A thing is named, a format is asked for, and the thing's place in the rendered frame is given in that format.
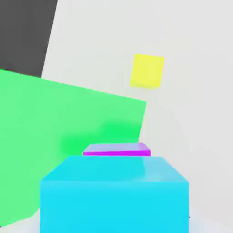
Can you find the small yellow cube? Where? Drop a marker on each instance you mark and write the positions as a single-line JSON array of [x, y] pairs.
[[147, 71]]

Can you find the large green box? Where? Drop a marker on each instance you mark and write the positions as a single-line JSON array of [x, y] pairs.
[[45, 127]]

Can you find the small magenta cube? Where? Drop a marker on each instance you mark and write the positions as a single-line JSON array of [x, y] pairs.
[[118, 150]]

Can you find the small cyan cube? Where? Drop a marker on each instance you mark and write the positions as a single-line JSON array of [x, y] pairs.
[[114, 200]]

